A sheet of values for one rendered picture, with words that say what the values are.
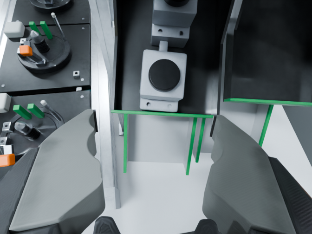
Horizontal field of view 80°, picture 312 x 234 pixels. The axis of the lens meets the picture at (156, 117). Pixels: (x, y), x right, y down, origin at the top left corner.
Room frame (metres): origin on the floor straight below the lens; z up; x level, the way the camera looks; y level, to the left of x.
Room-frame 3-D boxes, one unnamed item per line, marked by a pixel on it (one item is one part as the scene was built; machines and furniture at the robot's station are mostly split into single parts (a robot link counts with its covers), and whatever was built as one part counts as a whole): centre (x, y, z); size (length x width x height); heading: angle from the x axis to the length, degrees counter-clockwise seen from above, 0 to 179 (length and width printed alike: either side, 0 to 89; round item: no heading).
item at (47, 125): (0.11, 0.27, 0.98); 0.14 x 0.14 x 0.02
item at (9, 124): (0.11, 0.32, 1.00); 0.02 x 0.01 x 0.02; 17
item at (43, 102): (0.15, 0.22, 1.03); 0.01 x 0.01 x 0.08
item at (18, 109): (0.14, 0.29, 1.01); 0.01 x 0.01 x 0.05; 17
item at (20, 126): (0.11, 0.27, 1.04); 0.02 x 0.02 x 0.03
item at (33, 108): (0.15, 0.27, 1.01); 0.01 x 0.01 x 0.05; 17
